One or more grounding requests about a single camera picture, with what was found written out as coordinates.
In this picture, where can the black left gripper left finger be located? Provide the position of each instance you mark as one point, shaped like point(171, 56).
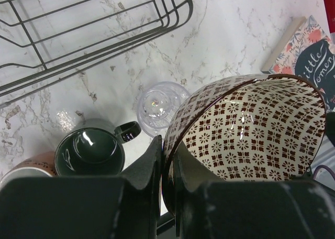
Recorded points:
point(123, 206)

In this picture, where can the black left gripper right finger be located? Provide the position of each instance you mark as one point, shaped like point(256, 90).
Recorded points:
point(208, 207)

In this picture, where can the grey mug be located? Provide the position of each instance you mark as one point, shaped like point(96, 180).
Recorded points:
point(94, 148)

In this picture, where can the red patterned white bowl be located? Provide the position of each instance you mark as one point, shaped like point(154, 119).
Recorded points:
point(256, 127)

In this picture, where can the orange pink mug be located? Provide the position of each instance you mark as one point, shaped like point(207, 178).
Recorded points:
point(41, 165)

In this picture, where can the clear octagonal glass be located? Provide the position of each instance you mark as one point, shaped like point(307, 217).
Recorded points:
point(157, 105)

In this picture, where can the Little Women book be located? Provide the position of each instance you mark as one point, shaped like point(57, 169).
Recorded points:
point(305, 50)

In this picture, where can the red plastic folder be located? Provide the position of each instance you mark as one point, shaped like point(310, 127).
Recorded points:
point(330, 7)

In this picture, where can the black wire dish rack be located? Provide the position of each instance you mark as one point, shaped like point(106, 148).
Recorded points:
point(46, 41)

